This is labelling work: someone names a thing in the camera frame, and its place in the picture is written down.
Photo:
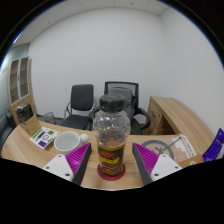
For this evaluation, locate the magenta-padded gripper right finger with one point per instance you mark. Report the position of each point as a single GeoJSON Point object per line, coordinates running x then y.
{"type": "Point", "coordinates": [146, 159]}

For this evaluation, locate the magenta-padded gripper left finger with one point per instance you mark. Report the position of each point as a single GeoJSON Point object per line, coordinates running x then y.
{"type": "Point", "coordinates": [77, 160]}

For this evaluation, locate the clear black-capped drink bottle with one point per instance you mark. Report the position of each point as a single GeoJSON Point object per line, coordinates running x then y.
{"type": "Point", "coordinates": [111, 133]}

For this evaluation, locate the white mug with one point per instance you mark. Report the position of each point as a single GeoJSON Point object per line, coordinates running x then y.
{"type": "Point", "coordinates": [66, 141]}

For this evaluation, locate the black mesh-back office chair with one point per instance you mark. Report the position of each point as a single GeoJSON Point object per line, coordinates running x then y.
{"type": "Point", "coordinates": [135, 126]}

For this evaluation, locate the white green-purple sticker leaflet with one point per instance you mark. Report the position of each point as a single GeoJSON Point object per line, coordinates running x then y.
{"type": "Point", "coordinates": [45, 137]}

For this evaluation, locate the wooden side desk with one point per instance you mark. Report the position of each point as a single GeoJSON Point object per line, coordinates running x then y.
{"type": "Point", "coordinates": [180, 113]}

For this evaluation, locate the brown cardboard box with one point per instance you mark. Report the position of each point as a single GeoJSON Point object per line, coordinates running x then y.
{"type": "Point", "coordinates": [31, 126]}

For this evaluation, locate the grey backpack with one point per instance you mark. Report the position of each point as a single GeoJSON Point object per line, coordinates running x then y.
{"type": "Point", "coordinates": [127, 95]}

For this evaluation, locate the purple upright card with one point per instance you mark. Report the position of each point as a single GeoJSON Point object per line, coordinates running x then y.
{"type": "Point", "coordinates": [213, 150]}

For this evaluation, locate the dark printed carton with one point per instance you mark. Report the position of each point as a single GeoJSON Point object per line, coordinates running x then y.
{"type": "Point", "coordinates": [24, 112]}

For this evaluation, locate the wooden shelf cabinet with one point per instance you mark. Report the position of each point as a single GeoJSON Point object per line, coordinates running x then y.
{"type": "Point", "coordinates": [20, 83]}

